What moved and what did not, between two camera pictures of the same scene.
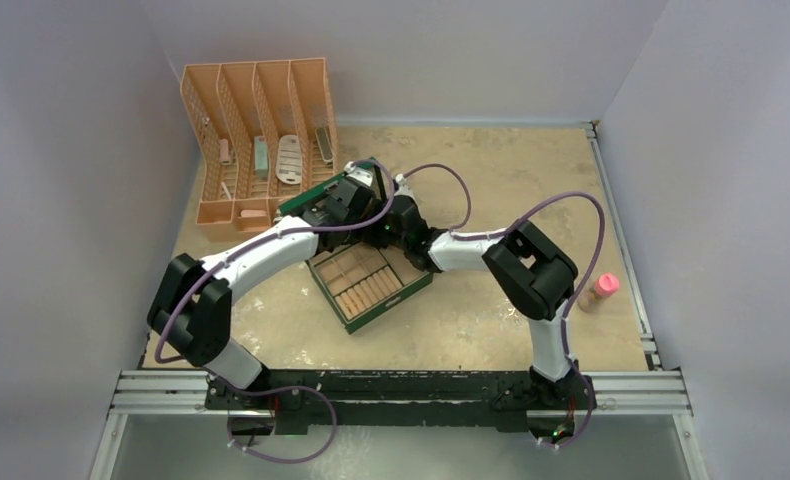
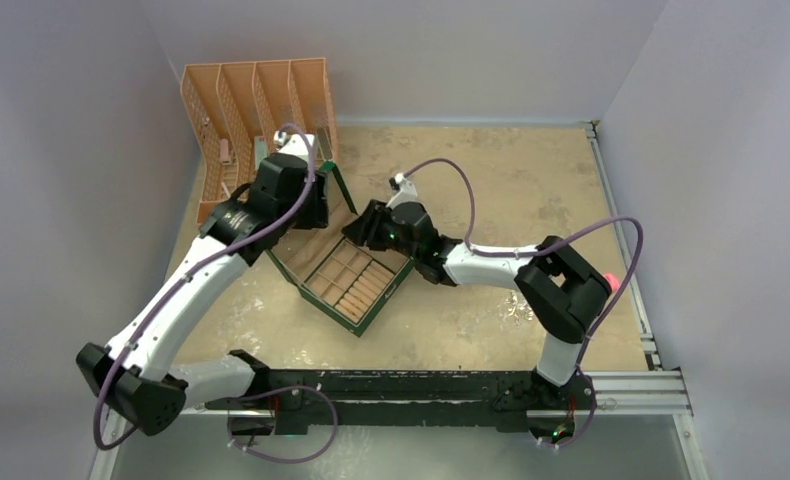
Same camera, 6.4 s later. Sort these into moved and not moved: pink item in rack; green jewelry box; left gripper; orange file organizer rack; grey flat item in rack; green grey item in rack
Moved: green jewelry box; left gripper
Not moved: green grey item in rack; orange file organizer rack; pink item in rack; grey flat item in rack
